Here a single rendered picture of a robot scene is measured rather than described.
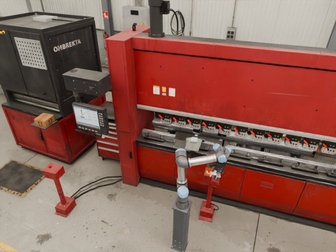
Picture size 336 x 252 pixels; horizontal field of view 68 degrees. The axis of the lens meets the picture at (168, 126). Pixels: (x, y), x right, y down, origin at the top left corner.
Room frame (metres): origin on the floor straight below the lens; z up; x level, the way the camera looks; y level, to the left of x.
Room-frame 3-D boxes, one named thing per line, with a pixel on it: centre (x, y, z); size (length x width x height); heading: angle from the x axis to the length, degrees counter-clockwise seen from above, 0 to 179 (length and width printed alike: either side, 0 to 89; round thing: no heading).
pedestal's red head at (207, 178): (2.37, -0.58, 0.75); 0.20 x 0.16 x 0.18; 74
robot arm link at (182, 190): (1.87, -0.17, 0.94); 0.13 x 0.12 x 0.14; 1
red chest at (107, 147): (3.61, 0.93, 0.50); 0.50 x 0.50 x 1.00; 72
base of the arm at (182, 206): (1.86, -0.17, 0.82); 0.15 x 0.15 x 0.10
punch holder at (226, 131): (2.70, -0.75, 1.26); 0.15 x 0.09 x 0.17; 72
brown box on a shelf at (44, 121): (3.19, 1.88, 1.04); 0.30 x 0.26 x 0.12; 66
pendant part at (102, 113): (2.64, 0.94, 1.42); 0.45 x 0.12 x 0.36; 69
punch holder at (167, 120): (2.95, 0.01, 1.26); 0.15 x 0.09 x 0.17; 72
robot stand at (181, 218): (1.86, -0.17, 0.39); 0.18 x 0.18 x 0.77; 66
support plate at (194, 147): (2.68, -0.35, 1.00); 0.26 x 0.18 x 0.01; 162
